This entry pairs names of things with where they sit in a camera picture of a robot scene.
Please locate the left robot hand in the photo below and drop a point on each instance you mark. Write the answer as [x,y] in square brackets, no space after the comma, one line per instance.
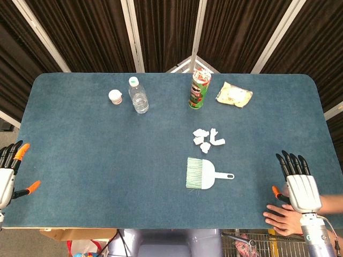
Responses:
[6,184]

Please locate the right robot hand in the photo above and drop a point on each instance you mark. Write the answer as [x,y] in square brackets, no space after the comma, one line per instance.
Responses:
[304,192]

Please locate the bare person hand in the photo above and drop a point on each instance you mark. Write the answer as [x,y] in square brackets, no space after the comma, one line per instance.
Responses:
[284,219]

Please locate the white paper scrap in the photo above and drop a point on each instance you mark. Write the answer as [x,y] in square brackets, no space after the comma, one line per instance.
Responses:
[200,132]
[198,140]
[205,148]

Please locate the bare person forearm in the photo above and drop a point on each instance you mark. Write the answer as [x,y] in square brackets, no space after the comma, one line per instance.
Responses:
[332,204]

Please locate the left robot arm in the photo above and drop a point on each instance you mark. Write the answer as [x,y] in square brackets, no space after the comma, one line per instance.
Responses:
[1,219]

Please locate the red package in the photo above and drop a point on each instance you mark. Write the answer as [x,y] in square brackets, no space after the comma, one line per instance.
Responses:
[242,246]

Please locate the brown cardboard box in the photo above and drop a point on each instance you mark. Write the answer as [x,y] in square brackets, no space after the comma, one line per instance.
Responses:
[77,234]

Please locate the red and white bag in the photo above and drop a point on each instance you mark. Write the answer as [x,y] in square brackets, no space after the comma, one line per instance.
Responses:
[85,247]

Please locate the blue toy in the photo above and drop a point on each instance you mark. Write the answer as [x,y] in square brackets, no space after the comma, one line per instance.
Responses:
[80,255]

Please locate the blue felt table mat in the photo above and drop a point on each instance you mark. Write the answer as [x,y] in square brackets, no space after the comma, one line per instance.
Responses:
[107,160]

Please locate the dark brown curtain panel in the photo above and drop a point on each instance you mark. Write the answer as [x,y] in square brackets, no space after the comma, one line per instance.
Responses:
[235,34]
[321,48]
[88,34]
[16,67]
[166,32]

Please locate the yellow snack bag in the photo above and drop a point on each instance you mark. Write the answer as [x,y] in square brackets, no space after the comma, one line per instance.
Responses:
[234,95]

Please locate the grey purple robot torso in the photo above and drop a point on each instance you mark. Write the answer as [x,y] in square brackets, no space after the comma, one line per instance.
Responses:
[166,243]

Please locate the small white jar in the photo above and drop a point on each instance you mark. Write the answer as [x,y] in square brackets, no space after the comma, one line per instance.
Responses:
[115,97]

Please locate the green Pringles can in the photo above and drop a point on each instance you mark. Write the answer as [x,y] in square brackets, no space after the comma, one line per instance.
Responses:
[198,91]

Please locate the clear plastic water bottle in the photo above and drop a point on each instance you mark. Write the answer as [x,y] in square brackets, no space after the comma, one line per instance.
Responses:
[138,96]

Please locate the white metal frame pole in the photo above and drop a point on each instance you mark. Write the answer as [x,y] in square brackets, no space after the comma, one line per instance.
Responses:
[333,111]
[277,34]
[40,34]
[133,34]
[9,120]
[198,26]

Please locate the white metal frame base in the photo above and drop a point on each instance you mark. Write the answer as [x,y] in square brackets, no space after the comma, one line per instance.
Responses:
[180,65]

